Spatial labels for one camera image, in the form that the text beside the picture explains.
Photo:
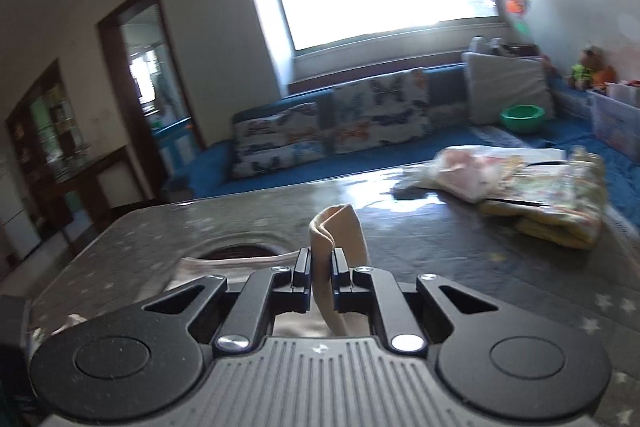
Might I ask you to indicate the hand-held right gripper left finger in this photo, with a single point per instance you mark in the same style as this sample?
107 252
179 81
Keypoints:
304 279

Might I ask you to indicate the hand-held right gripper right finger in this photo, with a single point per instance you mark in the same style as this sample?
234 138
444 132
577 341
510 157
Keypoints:
341 279

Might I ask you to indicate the cream garment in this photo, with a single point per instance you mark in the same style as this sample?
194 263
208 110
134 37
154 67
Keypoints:
340 227

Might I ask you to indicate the clear plastic bag with clothes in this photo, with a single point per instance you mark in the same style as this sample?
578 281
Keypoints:
465 177

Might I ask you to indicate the round black induction cooktop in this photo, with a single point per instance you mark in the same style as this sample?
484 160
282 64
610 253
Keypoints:
240 252

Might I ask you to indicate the white fridge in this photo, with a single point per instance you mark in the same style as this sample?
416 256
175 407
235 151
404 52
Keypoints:
17 232

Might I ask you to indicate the grey quilted star table cover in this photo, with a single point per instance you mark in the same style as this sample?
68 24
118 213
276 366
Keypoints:
450 267

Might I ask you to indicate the butterfly print sofa cushion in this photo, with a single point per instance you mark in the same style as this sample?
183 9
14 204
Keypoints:
380 112
280 142

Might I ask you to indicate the blue sofa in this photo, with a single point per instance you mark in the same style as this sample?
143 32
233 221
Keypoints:
210 167

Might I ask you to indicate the dark wooden sideboard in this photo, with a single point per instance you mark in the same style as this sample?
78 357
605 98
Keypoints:
90 187

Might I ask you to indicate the blue cabinet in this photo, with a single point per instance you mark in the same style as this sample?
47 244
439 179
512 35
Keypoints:
172 147

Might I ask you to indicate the dark wooden display shelf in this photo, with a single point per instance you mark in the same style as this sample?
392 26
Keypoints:
40 127

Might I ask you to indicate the yellow folded blanket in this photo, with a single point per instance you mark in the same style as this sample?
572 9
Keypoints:
550 202

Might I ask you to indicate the green bowl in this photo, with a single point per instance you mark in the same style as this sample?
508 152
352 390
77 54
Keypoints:
522 119

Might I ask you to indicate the grey pillow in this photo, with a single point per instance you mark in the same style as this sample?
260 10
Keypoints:
505 82

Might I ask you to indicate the white and black plush toy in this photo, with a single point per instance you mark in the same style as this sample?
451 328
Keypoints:
487 44

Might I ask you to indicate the clear plastic storage box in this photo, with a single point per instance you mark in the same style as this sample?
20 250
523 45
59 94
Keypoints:
617 122

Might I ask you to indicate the brown teddy bear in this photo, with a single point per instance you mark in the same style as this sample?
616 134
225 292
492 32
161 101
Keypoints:
587 69

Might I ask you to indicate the colourful pinwheel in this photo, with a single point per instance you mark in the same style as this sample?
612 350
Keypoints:
517 4

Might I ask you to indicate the dark wooden door frame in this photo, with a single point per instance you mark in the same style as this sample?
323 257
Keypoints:
112 107

